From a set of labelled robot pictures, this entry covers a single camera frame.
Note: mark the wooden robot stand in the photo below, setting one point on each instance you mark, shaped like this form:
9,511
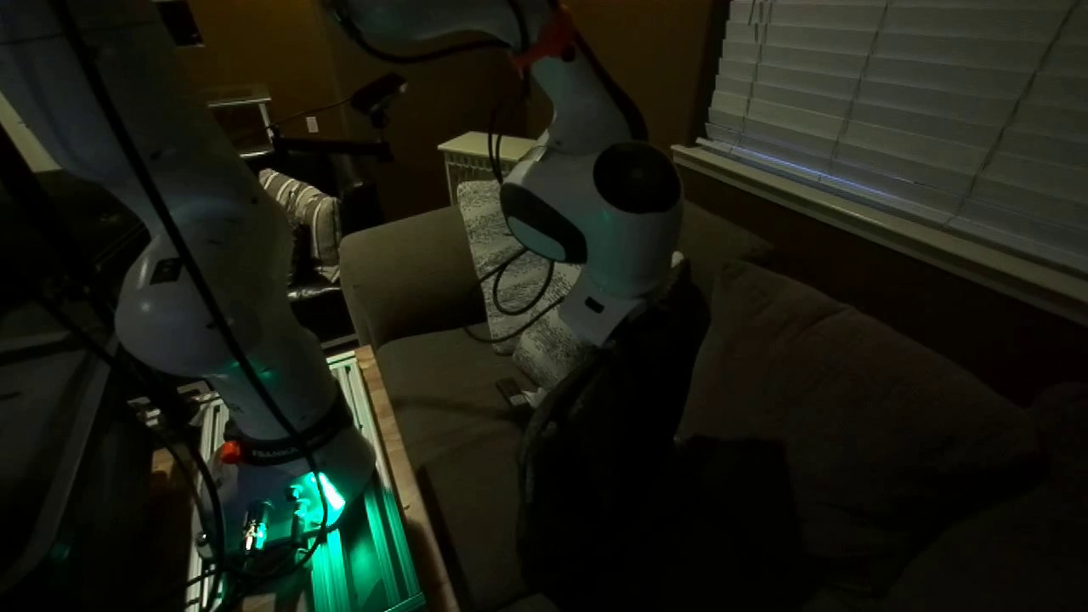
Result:
380,531

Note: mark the white window sill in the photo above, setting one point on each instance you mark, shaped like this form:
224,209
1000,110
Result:
906,234

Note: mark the white patterned cloth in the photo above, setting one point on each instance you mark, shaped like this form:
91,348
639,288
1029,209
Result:
490,239

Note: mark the white pillow tag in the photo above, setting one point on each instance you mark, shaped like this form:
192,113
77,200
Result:
515,393

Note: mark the white window blinds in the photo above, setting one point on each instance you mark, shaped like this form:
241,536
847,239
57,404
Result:
930,103

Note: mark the white striped cushion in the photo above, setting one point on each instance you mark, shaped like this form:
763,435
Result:
297,209

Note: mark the white side table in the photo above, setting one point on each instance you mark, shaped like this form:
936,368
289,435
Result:
481,150

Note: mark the brown fabric sofa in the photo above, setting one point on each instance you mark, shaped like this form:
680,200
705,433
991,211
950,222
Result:
863,397

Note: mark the black floral pillow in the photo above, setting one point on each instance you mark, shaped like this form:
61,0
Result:
649,497

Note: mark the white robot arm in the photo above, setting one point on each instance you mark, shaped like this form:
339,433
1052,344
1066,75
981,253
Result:
214,294

